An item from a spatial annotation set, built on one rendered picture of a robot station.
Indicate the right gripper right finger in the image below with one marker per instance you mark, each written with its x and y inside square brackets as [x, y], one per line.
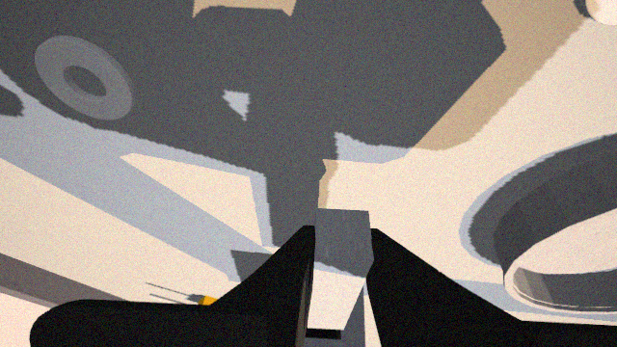
[415, 305]

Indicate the grey flat ring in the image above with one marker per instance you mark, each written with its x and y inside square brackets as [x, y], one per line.
[53, 59]

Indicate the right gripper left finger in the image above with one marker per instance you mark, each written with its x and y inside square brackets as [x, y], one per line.
[270, 308]

